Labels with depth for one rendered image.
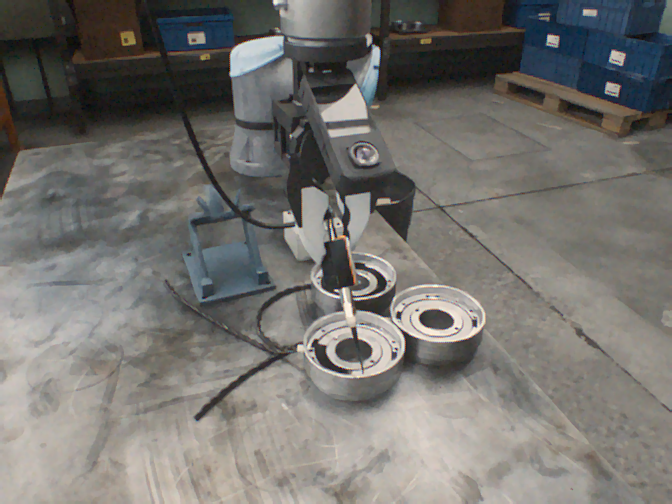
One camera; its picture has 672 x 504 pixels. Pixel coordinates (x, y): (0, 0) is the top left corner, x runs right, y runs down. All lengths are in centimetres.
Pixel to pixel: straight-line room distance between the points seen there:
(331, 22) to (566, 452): 43
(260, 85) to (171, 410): 61
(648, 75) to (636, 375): 253
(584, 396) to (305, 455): 139
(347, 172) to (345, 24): 12
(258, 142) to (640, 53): 339
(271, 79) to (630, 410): 138
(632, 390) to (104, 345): 158
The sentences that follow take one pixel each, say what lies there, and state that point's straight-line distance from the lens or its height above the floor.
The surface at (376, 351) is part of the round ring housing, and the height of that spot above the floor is 83.
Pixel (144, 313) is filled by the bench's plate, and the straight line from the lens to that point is 73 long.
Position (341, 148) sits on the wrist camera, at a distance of 43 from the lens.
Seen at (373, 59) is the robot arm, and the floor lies 101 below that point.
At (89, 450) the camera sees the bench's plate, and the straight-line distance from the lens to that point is 58.
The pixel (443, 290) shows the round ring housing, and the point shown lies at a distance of 68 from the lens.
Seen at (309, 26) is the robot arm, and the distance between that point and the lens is 46.
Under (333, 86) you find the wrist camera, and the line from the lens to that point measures 48.
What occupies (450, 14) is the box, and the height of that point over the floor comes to 57.
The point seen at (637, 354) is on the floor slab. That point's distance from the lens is 208.
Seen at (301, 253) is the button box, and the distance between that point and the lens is 78.
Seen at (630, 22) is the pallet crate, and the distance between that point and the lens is 428.
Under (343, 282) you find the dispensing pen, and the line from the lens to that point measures 53.
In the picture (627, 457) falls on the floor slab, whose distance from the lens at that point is 173.
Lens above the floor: 122
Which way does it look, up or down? 31 degrees down
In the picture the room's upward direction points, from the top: straight up
